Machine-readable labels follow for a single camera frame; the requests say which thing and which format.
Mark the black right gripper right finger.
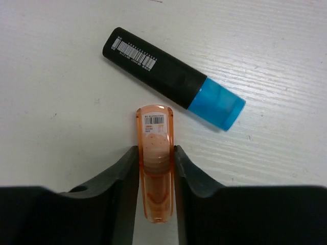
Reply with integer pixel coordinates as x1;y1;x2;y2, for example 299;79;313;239
174;145;326;244

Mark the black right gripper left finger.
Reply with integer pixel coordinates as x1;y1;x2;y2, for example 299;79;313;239
1;146;139;244

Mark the black highlighter blue cap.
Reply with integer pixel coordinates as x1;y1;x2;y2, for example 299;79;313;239
102;27;246;131

